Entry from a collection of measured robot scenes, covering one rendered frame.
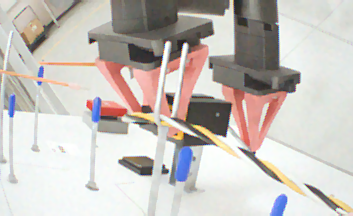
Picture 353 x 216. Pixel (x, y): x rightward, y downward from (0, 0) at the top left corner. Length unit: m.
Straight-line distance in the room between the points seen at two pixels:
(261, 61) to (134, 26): 0.17
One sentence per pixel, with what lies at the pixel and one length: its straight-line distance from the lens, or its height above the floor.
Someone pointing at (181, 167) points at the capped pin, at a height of 1.20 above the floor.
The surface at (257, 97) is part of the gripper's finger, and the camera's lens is 0.49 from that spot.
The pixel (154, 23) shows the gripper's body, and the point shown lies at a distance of 0.38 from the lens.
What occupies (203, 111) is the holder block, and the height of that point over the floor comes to 1.14.
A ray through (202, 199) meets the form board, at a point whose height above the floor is 1.08.
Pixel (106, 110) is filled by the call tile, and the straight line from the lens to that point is 0.66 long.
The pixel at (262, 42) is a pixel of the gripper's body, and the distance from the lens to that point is 0.49.
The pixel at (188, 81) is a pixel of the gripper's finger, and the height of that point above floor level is 1.18.
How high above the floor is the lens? 1.36
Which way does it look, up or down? 28 degrees down
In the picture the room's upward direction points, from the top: 36 degrees counter-clockwise
